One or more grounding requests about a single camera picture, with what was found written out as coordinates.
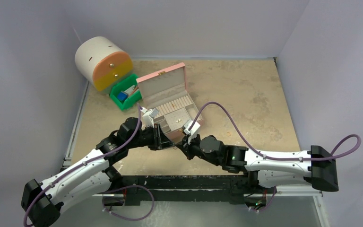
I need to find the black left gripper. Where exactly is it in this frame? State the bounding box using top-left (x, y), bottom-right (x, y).
top-left (127, 123), bottom-right (175, 150)

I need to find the pink jewelry box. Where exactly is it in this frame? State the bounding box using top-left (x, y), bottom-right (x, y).
top-left (137, 63), bottom-right (203, 140)

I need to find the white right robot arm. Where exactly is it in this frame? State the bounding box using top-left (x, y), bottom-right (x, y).
top-left (176, 135), bottom-right (339, 192)

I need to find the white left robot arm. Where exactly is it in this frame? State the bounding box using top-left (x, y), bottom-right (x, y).
top-left (21, 117), bottom-right (175, 227)

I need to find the blue item in bin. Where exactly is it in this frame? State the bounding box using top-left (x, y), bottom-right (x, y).
top-left (117, 91), bottom-right (129, 103)

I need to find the green plastic bin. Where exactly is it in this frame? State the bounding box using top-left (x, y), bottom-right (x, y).
top-left (109, 73), bottom-right (142, 111)

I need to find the white cylindrical drawer cabinet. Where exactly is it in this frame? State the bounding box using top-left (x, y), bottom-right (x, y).
top-left (74, 36), bottom-right (133, 94)

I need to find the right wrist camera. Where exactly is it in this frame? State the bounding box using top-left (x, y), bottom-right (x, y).
top-left (182, 119), bottom-right (200, 143)

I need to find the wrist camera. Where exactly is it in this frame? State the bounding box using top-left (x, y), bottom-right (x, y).
top-left (182, 119), bottom-right (200, 143)
top-left (140, 107), bottom-right (159, 127)

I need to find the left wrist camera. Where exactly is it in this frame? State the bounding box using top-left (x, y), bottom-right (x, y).
top-left (140, 107), bottom-right (159, 127)

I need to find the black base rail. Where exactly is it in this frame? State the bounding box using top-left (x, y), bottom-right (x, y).
top-left (101, 175), bottom-right (277, 208)

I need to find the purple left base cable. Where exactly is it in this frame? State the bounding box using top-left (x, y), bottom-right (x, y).
top-left (102, 185), bottom-right (155, 222)

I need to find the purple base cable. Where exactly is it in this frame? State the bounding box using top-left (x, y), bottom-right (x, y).
top-left (102, 185), bottom-right (155, 222)
top-left (248, 188), bottom-right (277, 214)

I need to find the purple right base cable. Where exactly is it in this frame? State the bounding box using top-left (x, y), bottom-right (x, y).
top-left (248, 188), bottom-right (277, 214)

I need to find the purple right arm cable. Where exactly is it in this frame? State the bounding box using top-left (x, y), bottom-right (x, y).
top-left (189, 101), bottom-right (362, 162)

